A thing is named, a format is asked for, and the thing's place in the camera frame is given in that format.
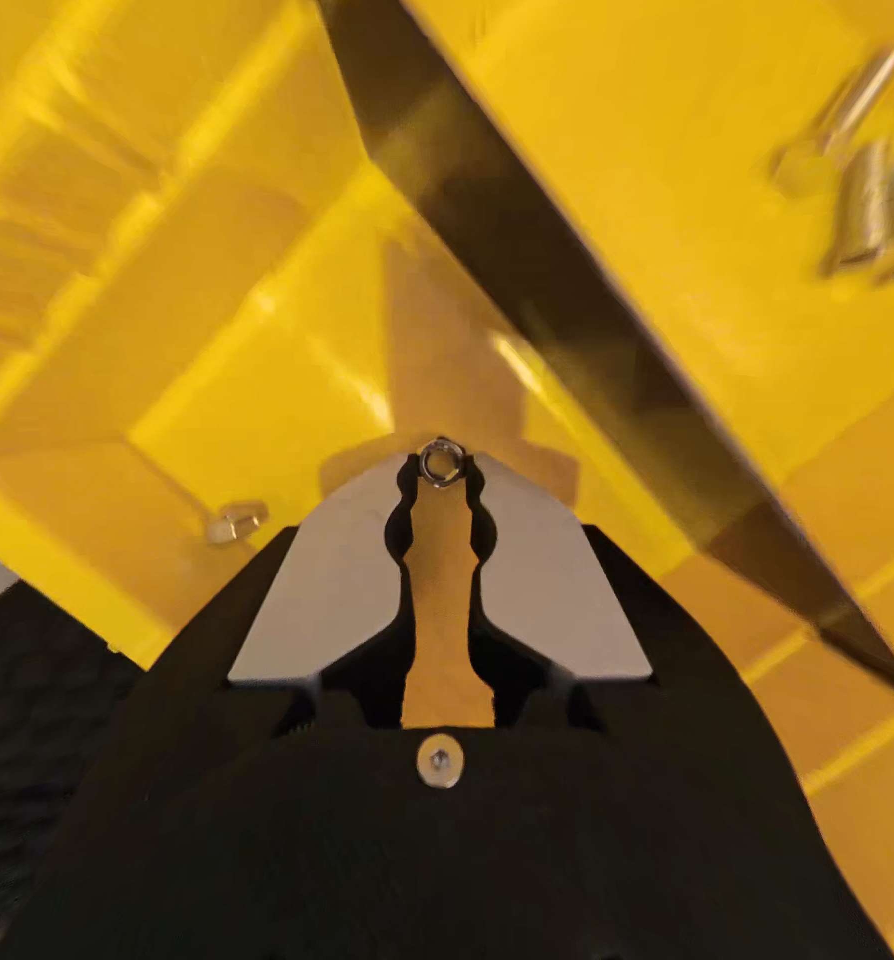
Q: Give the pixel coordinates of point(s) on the silver hex bolt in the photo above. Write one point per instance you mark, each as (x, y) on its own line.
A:
(878, 217)
(844, 112)

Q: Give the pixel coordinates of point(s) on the black bin divider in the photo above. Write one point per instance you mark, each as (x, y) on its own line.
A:
(529, 262)

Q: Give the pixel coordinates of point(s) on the yellow plastic bin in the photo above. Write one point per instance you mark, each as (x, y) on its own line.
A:
(191, 300)

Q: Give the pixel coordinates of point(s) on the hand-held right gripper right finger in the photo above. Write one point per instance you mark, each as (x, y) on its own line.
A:
(552, 592)

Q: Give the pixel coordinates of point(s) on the black elbow rest pad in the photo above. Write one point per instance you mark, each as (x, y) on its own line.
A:
(34, 735)

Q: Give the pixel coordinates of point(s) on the silver hex nut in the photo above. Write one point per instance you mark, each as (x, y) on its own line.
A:
(426, 454)
(235, 523)

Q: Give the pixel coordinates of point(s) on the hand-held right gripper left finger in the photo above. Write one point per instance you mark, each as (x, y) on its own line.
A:
(334, 592)

